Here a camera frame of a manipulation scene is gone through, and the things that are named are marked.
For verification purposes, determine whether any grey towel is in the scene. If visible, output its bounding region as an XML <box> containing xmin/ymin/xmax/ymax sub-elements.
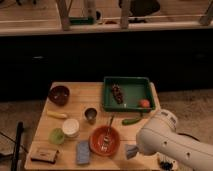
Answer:
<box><xmin>125</xmin><ymin>144</ymin><xmax>138</xmax><ymax>159</ymax></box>

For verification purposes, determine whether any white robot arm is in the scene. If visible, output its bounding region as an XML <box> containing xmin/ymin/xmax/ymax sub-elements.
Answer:
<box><xmin>136</xmin><ymin>109</ymin><xmax>213</xmax><ymax>171</ymax></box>

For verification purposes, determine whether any green plastic tray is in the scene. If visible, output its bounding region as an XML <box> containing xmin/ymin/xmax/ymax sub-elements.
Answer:
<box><xmin>102</xmin><ymin>76</ymin><xmax>156</xmax><ymax>113</ymax></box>

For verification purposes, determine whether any brown grape bunch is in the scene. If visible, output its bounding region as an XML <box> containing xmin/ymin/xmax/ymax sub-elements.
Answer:
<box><xmin>111</xmin><ymin>84</ymin><xmax>123</xmax><ymax>104</ymax></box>

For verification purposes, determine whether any metal cup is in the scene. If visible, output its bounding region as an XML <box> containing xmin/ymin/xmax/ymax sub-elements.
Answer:
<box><xmin>84</xmin><ymin>108</ymin><xmax>97</xmax><ymax>124</ymax></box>

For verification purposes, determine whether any green cucumber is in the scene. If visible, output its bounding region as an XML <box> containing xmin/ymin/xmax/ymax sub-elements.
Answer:
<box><xmin>121</xmin><ymin>117</ymin><xmax>142</xmax><ymax>126</ymax></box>

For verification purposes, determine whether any red tomato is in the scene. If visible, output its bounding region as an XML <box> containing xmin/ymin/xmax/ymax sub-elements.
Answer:
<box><xmin>139</xmin><ymin>99</ymin><xmax>150</xmax><ymax>108</ymax></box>

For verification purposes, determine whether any dark red bowl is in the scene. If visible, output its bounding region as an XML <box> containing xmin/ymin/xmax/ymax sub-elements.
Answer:
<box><xmin>48</xmin><ymin>85</ymin><xmax>70</xmax><ymax>106</ymax></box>

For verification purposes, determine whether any metal fork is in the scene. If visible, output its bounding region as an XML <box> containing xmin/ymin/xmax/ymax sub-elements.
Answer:
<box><xmin>101</xmin><ymin>115</ymin><xmax>114</xmax><ymax>152</ymax></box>

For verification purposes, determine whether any white cup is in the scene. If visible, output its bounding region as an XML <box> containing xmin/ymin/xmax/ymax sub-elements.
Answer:
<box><xmin>62</xmin><ymin>119</ymin><xmax>79</xmax><ymax>137</ymax></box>

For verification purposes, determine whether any orange bowl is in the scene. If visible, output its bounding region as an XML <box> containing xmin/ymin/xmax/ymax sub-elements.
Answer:
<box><xmin>89</xmin><ymin>125</ymin><xmax>120</xmax><ymax>156</ymax></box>

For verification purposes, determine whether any yellow banana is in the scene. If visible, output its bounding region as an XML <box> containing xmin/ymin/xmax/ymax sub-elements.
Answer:
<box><xmin>46</xmin><ymin>111</ymin><xmax>68</xmax><ymax>119</ymax></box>

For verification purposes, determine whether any blue sponge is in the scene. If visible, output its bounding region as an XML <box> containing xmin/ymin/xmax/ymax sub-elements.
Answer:
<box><xmin>76</xmin><ymin>140</ymin><xmax>90</xmax><ymax>165</ymax></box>

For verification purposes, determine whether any brown wooden block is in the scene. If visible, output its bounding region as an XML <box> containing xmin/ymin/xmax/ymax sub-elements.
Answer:
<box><xmin>30</xmin><ymin>147</ymin><xmax>59</xmax><ymax>164</ymax></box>

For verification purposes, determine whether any white dish brush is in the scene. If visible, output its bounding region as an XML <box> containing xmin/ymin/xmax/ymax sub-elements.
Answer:
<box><xmin>158</xmin><ymin>155</ymin><xmax>175</xmax><ymax>171</ymax></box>

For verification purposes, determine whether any black stand post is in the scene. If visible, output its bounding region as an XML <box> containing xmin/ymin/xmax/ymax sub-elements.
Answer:
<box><xmin>11</xmin><ymin>122</ymin><xmax>24</xmax><ymax>171</ymax></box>

